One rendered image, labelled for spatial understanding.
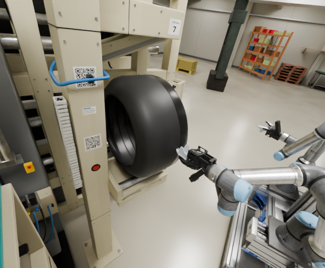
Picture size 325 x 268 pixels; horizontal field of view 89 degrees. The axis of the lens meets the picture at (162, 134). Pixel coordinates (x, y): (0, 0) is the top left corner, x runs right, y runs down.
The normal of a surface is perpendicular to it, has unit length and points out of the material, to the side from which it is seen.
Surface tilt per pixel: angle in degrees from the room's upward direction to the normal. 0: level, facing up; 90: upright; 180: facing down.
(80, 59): 90
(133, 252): 0
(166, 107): 44
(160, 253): 0
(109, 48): 90
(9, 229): 0
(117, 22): 90
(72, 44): 90
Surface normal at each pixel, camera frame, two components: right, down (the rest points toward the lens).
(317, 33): -0.50, 0.42
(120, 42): 0.61, 0.50
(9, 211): 0.14, -0.83
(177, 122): 0.60, 0.01
